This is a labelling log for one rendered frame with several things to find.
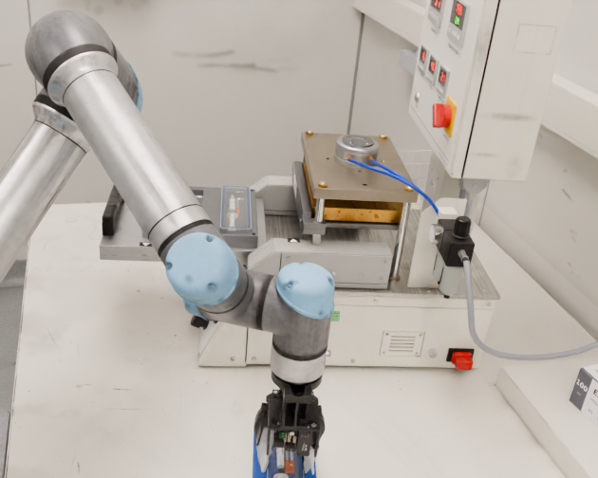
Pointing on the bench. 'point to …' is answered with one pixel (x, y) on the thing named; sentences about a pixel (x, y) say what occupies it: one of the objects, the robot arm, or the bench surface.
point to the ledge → (560, 415)
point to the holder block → (207, 196)
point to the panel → (207, 336)
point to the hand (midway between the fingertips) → (285, 462)
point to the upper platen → (356, 211)
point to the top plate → (357, 169)
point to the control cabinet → (479, 101)
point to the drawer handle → (111, 211)
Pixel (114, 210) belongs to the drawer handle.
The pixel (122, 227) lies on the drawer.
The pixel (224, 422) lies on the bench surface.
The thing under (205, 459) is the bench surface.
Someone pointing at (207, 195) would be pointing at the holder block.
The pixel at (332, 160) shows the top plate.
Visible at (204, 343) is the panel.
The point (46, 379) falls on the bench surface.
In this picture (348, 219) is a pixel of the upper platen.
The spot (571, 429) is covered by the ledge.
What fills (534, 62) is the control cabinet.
